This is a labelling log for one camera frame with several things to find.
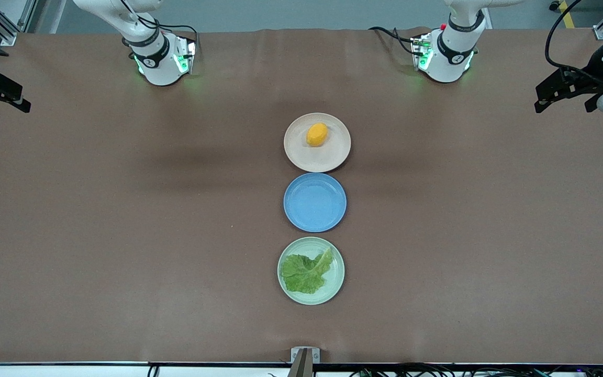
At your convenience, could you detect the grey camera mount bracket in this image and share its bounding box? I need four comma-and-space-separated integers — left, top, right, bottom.
291, 347, 321, 377

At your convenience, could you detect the yellow lemon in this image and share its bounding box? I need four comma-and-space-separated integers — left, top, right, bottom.
306, 123, 329, 147

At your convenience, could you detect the beige round plate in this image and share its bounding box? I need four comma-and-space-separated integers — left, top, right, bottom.
283, 113, 352, 173

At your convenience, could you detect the black left arm base cable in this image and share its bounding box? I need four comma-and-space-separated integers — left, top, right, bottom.
368, 26, 418, 56

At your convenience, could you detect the black right arm base cable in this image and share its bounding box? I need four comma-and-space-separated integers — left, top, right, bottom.
152, 16, 200, 53

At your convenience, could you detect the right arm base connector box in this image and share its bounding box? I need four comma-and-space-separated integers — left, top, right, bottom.
173, 36, 198, 75

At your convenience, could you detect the green lettuce leaf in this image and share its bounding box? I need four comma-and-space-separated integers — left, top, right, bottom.
280, 247, 333, 294

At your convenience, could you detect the brown table mat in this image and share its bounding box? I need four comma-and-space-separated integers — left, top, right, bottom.
0, 27, 603, 365

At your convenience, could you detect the pale green round plate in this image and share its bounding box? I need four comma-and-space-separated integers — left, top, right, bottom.
277, 237, 345, 306

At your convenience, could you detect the blue round plate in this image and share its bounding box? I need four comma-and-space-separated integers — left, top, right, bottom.
283, 173, 348, 233

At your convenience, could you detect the black arm base cable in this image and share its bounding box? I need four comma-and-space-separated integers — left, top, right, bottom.
152, 16, 200, 53
368, 26, 418, 56

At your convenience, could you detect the black cable bundle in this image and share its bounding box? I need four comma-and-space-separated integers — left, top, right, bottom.
349, 361, 603, 377

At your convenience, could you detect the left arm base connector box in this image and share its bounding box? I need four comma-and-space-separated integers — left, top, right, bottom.
411, 34, 434, 72

